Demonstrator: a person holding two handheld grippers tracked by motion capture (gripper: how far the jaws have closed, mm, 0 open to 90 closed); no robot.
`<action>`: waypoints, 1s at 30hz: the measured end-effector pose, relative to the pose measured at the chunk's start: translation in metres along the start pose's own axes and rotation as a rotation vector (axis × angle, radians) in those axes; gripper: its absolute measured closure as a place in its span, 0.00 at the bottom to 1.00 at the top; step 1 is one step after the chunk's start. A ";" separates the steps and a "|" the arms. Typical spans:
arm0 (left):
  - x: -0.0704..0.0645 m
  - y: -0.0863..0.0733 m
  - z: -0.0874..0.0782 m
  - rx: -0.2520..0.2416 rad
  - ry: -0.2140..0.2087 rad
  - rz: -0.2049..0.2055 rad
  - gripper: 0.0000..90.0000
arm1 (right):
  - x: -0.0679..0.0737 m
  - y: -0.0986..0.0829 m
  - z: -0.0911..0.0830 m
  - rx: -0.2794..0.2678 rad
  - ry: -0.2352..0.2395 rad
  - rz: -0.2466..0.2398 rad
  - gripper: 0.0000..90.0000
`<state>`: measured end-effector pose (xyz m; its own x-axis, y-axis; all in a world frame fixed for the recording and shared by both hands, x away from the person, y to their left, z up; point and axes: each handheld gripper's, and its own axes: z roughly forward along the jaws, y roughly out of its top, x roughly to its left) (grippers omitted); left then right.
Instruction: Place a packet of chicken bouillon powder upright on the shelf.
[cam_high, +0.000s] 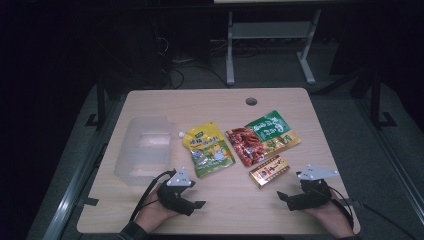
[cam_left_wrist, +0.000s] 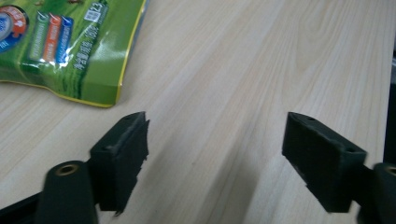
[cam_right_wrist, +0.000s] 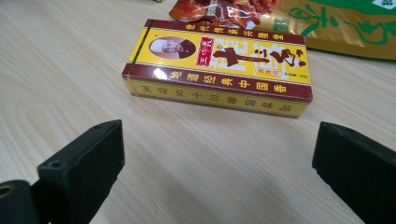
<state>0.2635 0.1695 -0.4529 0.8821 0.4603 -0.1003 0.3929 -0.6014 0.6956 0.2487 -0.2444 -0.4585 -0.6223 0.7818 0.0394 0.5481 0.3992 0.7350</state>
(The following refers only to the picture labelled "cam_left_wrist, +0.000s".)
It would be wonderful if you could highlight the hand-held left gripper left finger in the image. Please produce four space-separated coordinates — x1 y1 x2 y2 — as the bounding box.
89 111 150 217

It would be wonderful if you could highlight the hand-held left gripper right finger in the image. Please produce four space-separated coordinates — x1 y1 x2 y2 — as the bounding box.
281 111 369 214

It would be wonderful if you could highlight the green snack bag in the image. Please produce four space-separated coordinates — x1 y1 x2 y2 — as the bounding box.
0 0 148 109

